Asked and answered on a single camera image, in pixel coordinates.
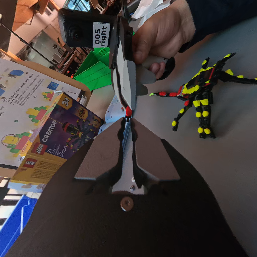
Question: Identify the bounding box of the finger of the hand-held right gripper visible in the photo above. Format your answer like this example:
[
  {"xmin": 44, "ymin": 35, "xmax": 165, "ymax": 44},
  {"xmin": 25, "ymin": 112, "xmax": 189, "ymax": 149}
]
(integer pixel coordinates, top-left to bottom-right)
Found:
[
  {"xmin": 111, "ymin": 69, "xmax": 128, "ymax": 110},
  {"xmin": 116, "ymin": 41, "xmax": 137, "ymax": 111}
]

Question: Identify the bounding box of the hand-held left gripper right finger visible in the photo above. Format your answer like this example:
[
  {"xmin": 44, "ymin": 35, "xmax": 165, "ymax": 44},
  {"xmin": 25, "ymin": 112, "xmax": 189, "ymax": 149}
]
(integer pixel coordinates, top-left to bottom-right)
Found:
[{"xmin": 131, "ymin": 118, "xmax": 181, "ymax": 189}]

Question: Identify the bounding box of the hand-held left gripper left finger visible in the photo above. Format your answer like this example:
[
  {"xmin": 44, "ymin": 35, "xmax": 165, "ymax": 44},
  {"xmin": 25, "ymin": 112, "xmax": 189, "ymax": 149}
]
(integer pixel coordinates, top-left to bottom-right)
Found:
[{"xmin": 74, "ymin": 117, "xmax": 126, "ymax": 187}]

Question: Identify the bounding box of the person's right forearm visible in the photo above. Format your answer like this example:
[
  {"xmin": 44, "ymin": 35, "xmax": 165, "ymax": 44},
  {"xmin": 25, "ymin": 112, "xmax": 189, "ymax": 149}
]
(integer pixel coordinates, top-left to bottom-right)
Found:
[{"xmin": 178, "ymin": 0, "xmax": 257, "ymax": 53}]

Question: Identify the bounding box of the lego instruction booklet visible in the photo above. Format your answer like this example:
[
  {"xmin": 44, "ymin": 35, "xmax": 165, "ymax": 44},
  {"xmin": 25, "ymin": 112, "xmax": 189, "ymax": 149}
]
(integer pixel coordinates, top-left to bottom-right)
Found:
[{"xmin": 98, "ymin": 94, "xmax": 132, "ymax": 150}]

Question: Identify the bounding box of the purple yellow lego box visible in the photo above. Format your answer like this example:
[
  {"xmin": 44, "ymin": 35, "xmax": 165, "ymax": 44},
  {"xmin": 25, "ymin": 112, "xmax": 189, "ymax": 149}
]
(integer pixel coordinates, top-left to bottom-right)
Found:
[{"xmin": 8, "ymin": 92, "xmax": 105, "ymax": 193}]

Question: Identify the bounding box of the black yellow lego creature model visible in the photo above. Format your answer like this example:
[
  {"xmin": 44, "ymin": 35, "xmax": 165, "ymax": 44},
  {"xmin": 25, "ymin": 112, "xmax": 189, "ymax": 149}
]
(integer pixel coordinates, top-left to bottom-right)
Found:
[{"xmin": 149, "ymin": 52, "xmax": 257, "ymax": 139}]

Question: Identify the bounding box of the person's right hand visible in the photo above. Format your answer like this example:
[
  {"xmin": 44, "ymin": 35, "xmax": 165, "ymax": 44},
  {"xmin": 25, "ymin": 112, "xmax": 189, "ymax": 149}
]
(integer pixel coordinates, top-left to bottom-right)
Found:
[{"xmin": 131, "ymin": 0, "xmax": 196, "ymax": 80}]

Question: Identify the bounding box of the large paned window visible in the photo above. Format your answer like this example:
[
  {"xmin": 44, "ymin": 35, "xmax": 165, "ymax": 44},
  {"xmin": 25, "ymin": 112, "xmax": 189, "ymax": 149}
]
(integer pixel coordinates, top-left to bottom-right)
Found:
[{"xmin": 65, "ymin": 0, "xmax": 91, "ymax": 12}]

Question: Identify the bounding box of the green plastic bin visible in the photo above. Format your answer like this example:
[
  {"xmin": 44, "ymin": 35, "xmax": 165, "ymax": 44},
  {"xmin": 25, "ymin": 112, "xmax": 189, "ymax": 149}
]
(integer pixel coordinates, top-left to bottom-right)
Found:
[{"xmin": 73, "ymin": 47, "xmax": 113, "ymax": 91}]

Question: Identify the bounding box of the wooden clipboard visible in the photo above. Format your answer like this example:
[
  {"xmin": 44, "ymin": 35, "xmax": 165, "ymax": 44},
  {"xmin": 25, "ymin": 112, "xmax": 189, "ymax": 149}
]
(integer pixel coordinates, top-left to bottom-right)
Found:
[{"xmin": 0, "ymin": 48, "xmax": 91, "ymax": 178}]

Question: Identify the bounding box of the white tethered pin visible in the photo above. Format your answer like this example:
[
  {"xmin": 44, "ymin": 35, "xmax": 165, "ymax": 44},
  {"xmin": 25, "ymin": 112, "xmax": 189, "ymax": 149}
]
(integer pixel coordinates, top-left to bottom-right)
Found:
[{"xmin": 53, "ymin": 90, "xmax": 87, "ymax": 100}]

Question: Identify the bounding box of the white crumpled paper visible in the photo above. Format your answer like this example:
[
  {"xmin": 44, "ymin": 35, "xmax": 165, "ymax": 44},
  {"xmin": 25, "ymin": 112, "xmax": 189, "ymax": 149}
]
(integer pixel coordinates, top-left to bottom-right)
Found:
[{"xmin": 131, "ymin": 0, "xmax": 173, "ymax": 20}]

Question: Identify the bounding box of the blue plastic bin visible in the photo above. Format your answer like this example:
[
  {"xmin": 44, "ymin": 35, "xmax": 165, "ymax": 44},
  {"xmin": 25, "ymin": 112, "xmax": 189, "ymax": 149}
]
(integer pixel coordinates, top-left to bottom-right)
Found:
[{"xmin": 0, "ymin": 194, "xmax": 40, "ymax": 257}]

